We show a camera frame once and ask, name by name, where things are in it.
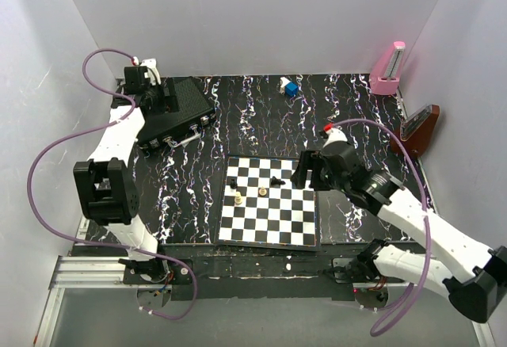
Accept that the black aluminium poker case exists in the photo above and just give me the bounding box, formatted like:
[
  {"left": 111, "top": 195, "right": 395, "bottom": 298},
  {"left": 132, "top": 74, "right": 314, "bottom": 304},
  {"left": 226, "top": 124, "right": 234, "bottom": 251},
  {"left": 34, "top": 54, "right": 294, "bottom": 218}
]
[{"left": 137, "top": 77, "right": 216, "bottom": 151}]

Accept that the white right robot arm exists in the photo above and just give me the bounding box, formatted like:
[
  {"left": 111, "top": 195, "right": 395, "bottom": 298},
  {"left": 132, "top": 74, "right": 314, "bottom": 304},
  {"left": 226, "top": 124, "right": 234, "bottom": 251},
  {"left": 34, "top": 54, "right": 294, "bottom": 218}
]
[{"left": 291, "top": 141, "right": 506, "bottom": 323}]

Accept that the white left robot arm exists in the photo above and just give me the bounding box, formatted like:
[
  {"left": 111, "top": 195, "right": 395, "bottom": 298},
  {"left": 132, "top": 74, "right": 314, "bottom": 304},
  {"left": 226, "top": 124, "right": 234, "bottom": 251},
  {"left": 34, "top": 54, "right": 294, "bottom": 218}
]
[{"left": 73, "top": 59, "right": 170, "bottom": 284}]

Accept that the black bishop lying down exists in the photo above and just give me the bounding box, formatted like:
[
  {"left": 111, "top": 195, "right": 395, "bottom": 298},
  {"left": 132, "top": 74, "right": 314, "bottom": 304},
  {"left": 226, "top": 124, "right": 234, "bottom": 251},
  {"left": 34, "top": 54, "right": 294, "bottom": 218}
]
[{"left": 270, "top": 177, "right": 285, "bottom": 186}]

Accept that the black white chessboard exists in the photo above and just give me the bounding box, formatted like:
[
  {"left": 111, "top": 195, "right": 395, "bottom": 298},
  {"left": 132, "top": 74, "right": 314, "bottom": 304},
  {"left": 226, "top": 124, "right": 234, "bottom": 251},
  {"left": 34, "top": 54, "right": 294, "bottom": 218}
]
[{"left": 215, "top": 155, "right": 320, "bottom": 250}]

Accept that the white king chess piece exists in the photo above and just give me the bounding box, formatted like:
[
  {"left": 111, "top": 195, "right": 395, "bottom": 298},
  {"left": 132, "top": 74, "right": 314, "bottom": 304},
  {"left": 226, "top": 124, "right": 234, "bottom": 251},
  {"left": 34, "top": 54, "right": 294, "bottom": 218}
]
[{"left": 234, "top": 191, "right": 242, "bottom": 205}]

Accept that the blue cube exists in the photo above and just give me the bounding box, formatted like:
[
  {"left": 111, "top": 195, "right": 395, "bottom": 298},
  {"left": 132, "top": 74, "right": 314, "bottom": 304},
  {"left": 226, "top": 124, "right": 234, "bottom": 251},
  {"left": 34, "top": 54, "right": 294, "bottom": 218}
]
[{"left": 284, "top": 82, "right": 299, "bottom": 97}]

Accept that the black marble pattern mat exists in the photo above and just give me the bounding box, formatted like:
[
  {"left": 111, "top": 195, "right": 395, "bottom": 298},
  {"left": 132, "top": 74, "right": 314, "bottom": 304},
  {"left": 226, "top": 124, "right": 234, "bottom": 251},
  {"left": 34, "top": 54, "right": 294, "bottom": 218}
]
[{"left": 131, "top": 74, "right": 431, "bottom": 244}]

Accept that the brown wooden metronome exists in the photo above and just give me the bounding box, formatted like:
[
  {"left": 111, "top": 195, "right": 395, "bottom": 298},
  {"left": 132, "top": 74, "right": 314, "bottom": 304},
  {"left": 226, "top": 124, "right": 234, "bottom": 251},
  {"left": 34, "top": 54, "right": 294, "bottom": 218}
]
[{"left": 394, "top": 105, "right": 440, "bottom": 158}]

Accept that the white small block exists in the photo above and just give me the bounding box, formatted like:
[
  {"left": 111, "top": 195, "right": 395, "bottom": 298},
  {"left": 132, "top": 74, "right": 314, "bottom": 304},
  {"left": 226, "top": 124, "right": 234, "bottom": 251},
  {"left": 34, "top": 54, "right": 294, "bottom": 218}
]
[{"left": 279, "top": 77, "right": 291, "bottom": 94}]

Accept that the pink metronome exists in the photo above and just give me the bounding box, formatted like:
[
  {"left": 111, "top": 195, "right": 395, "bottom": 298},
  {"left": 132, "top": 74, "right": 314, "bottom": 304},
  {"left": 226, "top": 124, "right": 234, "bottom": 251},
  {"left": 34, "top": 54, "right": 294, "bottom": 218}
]
[{"left": 369, "top": 41, "right": 406, "bottom": 96}]

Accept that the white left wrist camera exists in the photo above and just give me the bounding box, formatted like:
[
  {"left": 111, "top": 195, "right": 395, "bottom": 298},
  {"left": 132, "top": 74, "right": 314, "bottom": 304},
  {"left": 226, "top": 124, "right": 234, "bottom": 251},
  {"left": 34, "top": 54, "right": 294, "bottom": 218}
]
[{"left": 141, "top": 58, "right": 161, "bottom": 86}]

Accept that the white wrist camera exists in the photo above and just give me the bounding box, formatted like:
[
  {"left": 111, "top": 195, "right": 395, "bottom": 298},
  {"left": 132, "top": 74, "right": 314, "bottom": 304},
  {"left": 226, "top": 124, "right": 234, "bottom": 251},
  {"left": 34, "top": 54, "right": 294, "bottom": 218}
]
[
  {"left": 320, "top": 124, "right": 348, "bottom": 149},
  {"left": 141, "top": 58, "right": 161, "bottom": 86}
]

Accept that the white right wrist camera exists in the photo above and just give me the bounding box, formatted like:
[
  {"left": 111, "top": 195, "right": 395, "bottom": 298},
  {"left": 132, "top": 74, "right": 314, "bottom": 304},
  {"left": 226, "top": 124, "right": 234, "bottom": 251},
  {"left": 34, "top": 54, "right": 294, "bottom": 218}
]
[{"left": 320, "top": 124, "right": 348, "bottom": 149}]

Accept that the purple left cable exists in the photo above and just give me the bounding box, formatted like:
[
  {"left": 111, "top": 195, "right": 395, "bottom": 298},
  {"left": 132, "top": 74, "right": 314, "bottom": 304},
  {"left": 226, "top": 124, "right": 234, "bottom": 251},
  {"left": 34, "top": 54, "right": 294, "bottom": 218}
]
[{"left": 26, "top": 48, "right": 199, "bottom": 320}]

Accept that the purple cable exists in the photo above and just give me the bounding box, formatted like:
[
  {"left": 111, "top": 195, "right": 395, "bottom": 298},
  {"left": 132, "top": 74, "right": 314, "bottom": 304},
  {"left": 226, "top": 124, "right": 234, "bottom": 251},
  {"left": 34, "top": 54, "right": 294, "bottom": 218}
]
[
  {"left": 26, "top": 48, "right": 199, "bottom": 320},
  {"left": 324, "top": 119, "right": 432, "bottom": 337}
]

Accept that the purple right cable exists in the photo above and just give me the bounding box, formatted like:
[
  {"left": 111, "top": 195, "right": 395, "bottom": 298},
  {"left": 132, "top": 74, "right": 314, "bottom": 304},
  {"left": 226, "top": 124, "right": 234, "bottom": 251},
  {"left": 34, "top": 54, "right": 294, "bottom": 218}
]
[{"left": 324, "top": 119, "right": 432, "bottom": 337}]

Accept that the aluminium rail frame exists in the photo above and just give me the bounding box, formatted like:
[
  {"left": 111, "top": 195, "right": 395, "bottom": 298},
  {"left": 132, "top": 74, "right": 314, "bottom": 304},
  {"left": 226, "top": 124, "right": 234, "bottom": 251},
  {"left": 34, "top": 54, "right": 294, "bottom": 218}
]
[{"left": 34, "top": 253, "right": 494, "bottom": 346}]

